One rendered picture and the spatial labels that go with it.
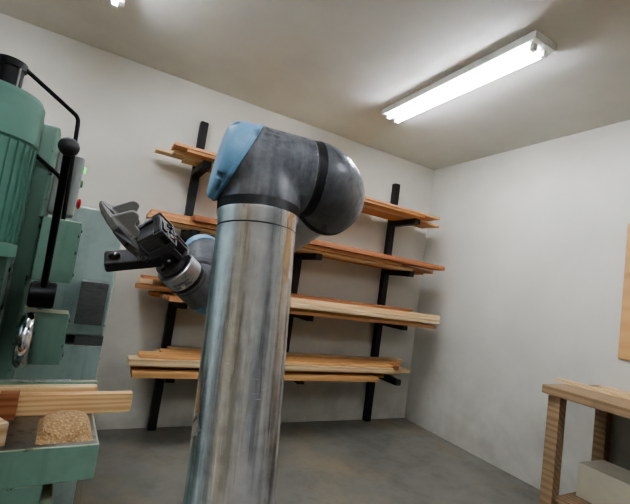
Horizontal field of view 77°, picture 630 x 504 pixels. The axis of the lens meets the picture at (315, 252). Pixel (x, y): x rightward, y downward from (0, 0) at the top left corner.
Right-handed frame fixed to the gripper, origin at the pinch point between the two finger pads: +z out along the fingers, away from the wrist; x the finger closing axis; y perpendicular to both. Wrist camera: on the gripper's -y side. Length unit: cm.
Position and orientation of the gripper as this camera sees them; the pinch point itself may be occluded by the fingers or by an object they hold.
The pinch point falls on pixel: (101, 208)
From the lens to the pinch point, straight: 88.5
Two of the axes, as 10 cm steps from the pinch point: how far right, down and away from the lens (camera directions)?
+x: 3.2, 6.3, -7.1
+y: 8.8, -4.8, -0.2
